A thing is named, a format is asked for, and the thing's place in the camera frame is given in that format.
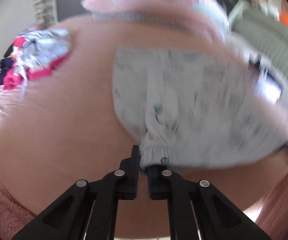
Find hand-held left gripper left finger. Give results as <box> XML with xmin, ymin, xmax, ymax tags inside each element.
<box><xmin>11</xmin><ymin>145</ymin><xmax>141</xmax><ymax>240</ymax></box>

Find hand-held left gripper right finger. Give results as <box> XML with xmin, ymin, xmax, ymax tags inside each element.
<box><xmin>147</xmin><ymin>166</ymin><xmax>272</xmax><ymax>240</ymax></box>

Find light blue printed pants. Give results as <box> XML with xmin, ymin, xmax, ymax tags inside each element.
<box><xmin>112</xmin><ymin>47</ymin><xmax>288</xmax><ymax>174</ymax></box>

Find white folded clothes stack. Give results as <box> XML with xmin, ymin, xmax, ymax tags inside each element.
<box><xmin>254</xmin><ymin>72</ymin><xmax>284</xmax><ymax>103</ymax></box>

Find pink bed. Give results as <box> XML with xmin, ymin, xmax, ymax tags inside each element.
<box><xmin>0</xmin><ymin>12</ymin><xmax>288</xmax><ymax>238</ymax></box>

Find navy striped folded garment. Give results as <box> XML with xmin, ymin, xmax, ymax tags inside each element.
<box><xmin>247</xmin><ymin>54</ymin><xmax>284</xmax><ymax>90</ymax></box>

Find navy printed garment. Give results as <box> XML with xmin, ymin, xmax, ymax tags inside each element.
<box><xmin>0</xmin><ymin>59</ymin><xmax>13</xmax><ymax>86</ymax></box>

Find pink checked folded duvet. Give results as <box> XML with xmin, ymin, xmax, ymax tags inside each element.
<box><xmin>81</xmin><ymin>0</ymin><xmax>230</xmax><ymax>44</ymax></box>

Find grey door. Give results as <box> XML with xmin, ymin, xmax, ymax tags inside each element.
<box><xmin>56</xmin><ymin>0</ymin><xmax>94</xmax><ymax>22</ymax></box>

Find white shelf rack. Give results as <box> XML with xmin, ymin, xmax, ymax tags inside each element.
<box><xmin>34</xmin><ymin>0</ymin><xmax>59</xmax><ymax>29</ymax></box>

